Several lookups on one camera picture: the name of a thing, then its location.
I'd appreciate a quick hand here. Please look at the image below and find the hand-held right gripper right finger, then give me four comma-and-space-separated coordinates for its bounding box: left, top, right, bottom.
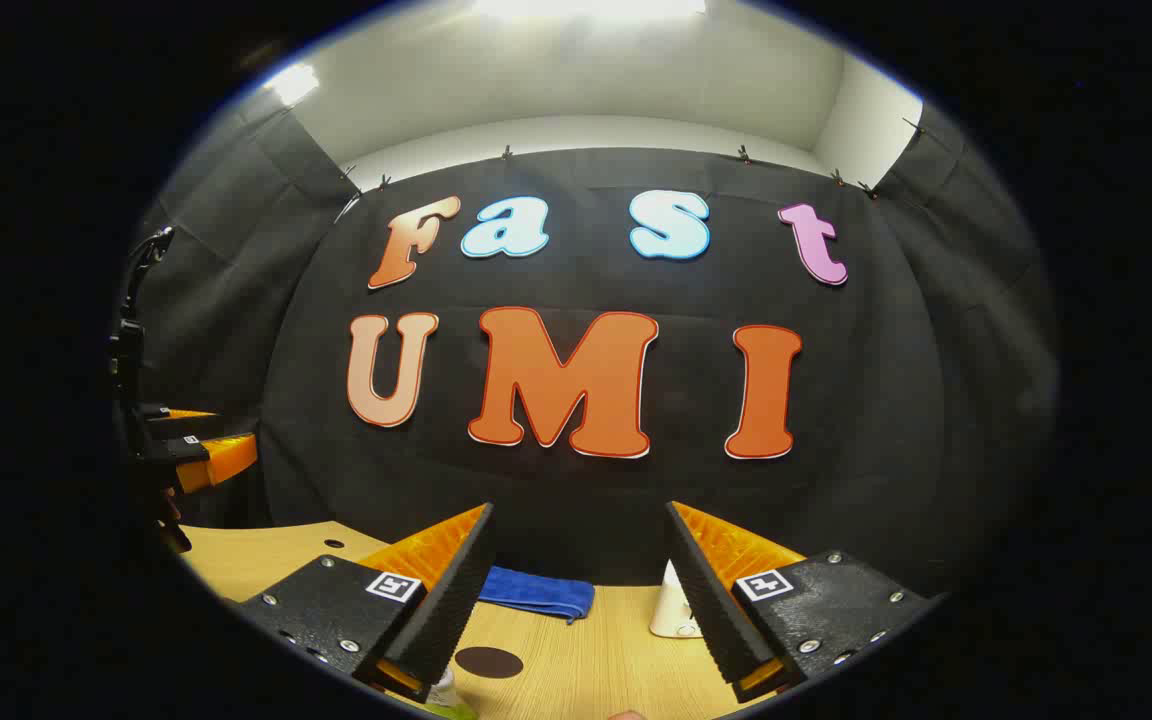
664, 500, 947, 704

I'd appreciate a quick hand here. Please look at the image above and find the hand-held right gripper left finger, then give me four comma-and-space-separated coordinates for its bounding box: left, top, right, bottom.
236, 503, 497, 703

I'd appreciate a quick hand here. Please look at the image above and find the dark round coaster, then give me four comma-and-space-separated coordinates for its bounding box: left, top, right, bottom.
454, 646, 525, 680

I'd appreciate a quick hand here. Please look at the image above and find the clear water bottle white label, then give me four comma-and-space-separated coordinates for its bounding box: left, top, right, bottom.
424, 665, 482, 720

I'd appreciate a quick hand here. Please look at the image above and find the white toaster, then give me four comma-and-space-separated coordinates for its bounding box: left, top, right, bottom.
649, 560, 705, 639

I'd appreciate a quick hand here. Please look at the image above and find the blue folded towel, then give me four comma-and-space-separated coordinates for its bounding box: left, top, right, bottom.
479, 566, 596, 624

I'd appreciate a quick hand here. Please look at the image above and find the ceiling light panel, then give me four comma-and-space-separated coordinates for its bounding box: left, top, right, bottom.
266, 64, 321, 107

